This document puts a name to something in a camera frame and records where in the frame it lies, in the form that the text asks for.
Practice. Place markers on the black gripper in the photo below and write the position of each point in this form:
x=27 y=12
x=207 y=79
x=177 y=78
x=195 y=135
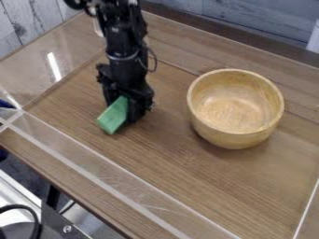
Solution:
x=123 y=78

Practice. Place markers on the green rectangular block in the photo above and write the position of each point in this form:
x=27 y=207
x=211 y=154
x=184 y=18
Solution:
x=113 y=117

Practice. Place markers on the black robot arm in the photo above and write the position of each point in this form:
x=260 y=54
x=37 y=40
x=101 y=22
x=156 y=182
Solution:
x=123 y=27

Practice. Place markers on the black table leg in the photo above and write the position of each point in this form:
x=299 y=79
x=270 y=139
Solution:
x=52 y=197

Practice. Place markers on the clear acrylic tray wall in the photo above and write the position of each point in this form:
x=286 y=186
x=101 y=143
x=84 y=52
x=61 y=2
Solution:
x=155 y=180

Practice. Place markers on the brown wooden bowl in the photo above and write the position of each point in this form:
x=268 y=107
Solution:
x=235 y=107

